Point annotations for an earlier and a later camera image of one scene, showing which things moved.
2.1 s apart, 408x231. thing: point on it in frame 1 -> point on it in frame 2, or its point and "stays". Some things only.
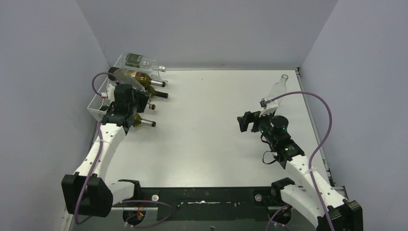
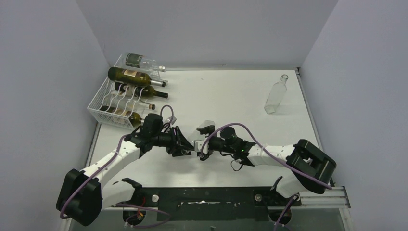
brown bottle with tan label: (144, 79) stays
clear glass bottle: (126, 77) -> (196, 134)
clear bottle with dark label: (136, 60) stays
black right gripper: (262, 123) -> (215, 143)
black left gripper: (140, 100) -> (174, 142)
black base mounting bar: (206, 203) stays
